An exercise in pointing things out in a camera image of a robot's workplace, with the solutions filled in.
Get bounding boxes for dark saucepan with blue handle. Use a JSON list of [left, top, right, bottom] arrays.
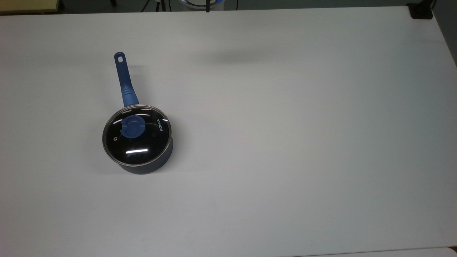
[[102, 52, 174, 175]]

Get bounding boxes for black tripod legs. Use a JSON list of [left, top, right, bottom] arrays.
[[141, 0, 167, 13]]

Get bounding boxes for black clamp block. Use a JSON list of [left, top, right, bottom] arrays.
[[408, 2, 435, 20]]

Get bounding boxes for wooden desk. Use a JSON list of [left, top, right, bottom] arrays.
[[0, 0, 60, 14]]

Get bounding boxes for glass lid with blue knob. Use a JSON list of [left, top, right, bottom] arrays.
[[102, 104, 172, 167]]

